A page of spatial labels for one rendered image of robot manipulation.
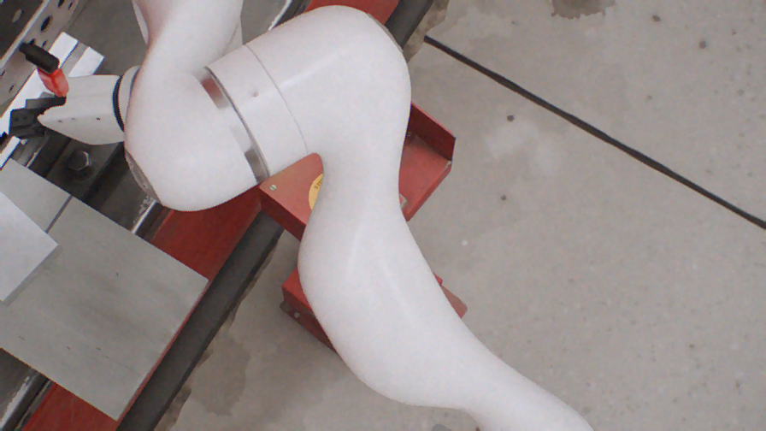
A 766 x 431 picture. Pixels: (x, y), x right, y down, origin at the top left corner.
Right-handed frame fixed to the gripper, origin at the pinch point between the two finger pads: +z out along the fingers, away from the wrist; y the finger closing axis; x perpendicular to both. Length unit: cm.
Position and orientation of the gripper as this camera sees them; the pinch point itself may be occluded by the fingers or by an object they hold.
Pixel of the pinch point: (26, 122)
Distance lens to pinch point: 196.3
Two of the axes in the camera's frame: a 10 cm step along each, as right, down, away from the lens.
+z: -8.7, 1.0, 4.9
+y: -4.9, -2.4, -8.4
